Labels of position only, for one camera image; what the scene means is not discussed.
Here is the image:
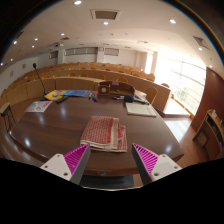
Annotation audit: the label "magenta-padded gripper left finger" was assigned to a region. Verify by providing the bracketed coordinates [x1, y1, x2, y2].
[39, 142, 92, 185]

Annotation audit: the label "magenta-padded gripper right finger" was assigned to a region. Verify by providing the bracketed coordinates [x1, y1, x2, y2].
[131, 143, 183, 185]

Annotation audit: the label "red checked towel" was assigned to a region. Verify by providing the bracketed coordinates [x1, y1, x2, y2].
[79, 115, 129, 153]

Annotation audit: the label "wooden shelf unit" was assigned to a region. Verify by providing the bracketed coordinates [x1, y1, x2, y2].
[192, 109, 224, 160]

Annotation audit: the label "white flat board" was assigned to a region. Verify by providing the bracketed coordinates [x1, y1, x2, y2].
[125, 101, 158, 118]

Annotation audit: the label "white sheet with red print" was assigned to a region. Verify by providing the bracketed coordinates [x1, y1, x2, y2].
[25, 100, 54, 113]

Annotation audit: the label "black remote control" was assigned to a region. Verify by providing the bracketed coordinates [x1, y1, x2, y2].
[55, 95, 69, 104]

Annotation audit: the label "black gooseneck microphone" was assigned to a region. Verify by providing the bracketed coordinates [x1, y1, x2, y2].
[32, 62, 51, 101]

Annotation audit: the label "yellow printed sheet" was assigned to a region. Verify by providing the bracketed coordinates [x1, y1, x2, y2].
[44, 89, 69, 102]

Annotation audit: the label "wooden chair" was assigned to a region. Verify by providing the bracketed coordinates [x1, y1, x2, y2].
[145, 87, 159, 105]

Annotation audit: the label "small side desk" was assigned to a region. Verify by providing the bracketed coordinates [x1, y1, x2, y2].
[0, 102, 17, 133]

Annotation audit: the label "wooden lecture bench rows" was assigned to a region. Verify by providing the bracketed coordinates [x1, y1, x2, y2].
[0, 61, 172, 113]

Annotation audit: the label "large window with railing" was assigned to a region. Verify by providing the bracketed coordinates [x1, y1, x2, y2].
[154, 54, 208, 116]

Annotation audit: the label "wooden desk organizer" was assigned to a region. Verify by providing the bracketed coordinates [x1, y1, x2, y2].
[97, 80, 136, 99]

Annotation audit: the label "ceiling spot lights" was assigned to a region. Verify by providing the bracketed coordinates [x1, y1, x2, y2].
[11, 0, 214, 69]

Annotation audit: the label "ceiling air vent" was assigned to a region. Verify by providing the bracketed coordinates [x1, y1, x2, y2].
[90, 8, 122, 21]

